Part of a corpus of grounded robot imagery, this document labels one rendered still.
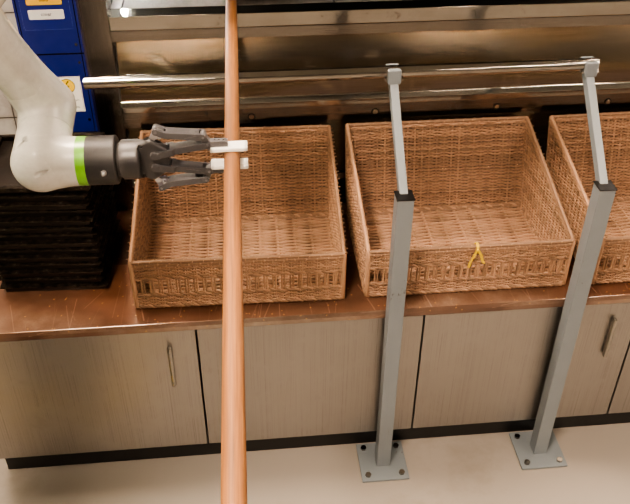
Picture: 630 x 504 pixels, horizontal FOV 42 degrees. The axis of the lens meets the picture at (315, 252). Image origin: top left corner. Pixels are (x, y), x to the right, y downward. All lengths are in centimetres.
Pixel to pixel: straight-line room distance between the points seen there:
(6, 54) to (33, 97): 11
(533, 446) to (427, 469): 33
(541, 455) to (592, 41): 123
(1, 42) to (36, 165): 22
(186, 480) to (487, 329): 98
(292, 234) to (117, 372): 63
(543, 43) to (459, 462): 126
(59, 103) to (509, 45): 135
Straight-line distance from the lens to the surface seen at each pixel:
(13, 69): 154
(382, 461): 250
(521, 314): 226
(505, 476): 256
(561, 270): 230
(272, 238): 236
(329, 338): 218
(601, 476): 264
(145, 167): 156
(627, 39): 259
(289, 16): 228
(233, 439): 100
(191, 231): 241
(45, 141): 156
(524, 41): 248
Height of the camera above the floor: 197
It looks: 37 degrees down
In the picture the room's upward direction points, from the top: straight up
